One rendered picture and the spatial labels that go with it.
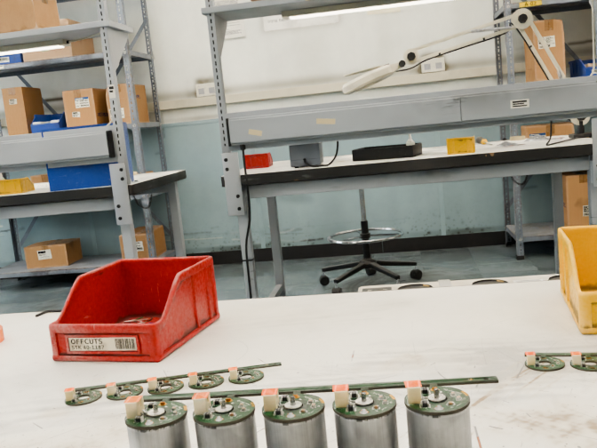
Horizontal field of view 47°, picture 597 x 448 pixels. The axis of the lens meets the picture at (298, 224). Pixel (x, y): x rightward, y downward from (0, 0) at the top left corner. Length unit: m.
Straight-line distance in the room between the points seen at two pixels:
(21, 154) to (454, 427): 2.67
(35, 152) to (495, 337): 2.44
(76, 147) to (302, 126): 0.86
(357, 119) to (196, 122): 2.44
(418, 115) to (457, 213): 2.24
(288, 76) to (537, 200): 1.81
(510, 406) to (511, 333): 0.13
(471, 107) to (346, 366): 2.06
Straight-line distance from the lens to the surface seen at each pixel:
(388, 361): 0.50
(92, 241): 5.15
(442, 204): 4.66
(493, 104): 2.51
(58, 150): 2.80
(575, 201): 4.34
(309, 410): 0.28
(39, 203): 2.96
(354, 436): 0.27
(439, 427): 0.27
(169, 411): 0.30
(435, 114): 2.49
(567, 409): 0.43
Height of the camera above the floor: 0.92
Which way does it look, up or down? 8 degrees down
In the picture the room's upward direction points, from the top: 6 degrees counter-clockwise
